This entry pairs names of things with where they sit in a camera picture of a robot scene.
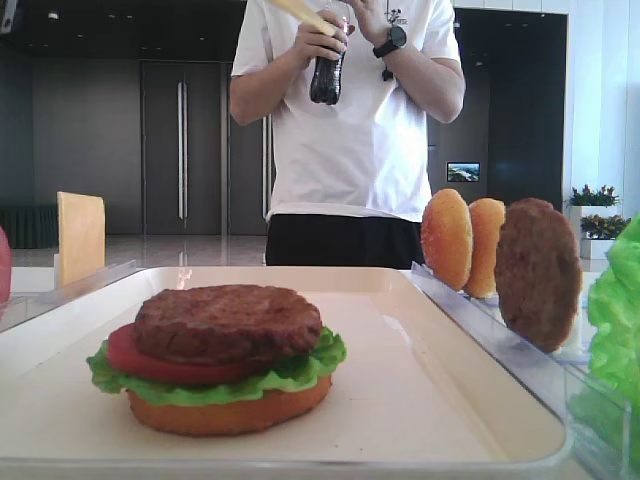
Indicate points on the person right hand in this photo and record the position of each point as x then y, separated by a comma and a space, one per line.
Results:
311, 42

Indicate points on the standing green lettuce leaf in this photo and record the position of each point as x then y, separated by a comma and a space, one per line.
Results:
613, 309

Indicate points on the green lettuce leaf on burger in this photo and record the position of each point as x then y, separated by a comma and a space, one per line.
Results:
291, 375

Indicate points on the flower planter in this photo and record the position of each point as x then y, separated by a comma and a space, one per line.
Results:
599, 234
603, 201

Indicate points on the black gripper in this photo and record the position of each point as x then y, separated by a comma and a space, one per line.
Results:
9, 15

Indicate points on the lower flower planter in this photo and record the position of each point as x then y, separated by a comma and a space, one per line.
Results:
599, 234

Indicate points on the small wall screen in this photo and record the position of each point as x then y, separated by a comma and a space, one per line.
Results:
468, 172

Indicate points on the black wrist watch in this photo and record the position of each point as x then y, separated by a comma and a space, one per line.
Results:
396, 39

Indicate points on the orange cheese slice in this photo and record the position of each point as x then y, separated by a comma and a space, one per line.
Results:
81, 228
301, 11

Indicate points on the standing bun left of pair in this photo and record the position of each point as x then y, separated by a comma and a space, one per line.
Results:
447, 240

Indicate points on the standing bun right of pair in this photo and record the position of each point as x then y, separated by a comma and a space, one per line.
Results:
487, 217

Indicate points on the clear long rail left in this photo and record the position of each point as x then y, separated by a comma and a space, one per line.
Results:
24, 308

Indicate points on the upper flower planter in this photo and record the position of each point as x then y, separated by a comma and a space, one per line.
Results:
603, 201

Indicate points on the brown meat patty on burger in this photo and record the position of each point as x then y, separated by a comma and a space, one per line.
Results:
225, 324

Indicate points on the red tomato slice on burger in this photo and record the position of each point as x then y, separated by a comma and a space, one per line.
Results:
123, 355

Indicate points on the cola plastic bottle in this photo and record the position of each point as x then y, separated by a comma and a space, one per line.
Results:
325, 87

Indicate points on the dark double door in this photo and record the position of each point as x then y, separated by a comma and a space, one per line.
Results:
203, 173

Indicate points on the clear patty holder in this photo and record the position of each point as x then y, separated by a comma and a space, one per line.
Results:
575, 335

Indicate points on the person in white t-shirt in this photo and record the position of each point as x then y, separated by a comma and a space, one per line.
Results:
351, 178

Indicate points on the standing brown meat patty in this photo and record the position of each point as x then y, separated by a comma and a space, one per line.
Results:
538, 273

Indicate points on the bottom bun on tray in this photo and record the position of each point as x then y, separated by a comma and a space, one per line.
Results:
236, 418

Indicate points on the person left hand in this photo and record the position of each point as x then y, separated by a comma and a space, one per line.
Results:
372, 21

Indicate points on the clear long rail right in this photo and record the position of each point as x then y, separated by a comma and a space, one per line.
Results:
555, 384

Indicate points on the standing pink tomato slice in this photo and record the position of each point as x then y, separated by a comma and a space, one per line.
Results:
5, 267

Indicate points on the standing bun of pair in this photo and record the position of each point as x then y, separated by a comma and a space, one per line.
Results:
487, 217
447, 240

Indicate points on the clear long rail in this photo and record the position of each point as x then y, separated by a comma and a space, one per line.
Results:
555, 384
24, 308

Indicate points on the cream rectangular tray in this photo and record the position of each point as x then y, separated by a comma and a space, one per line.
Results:
416, 398

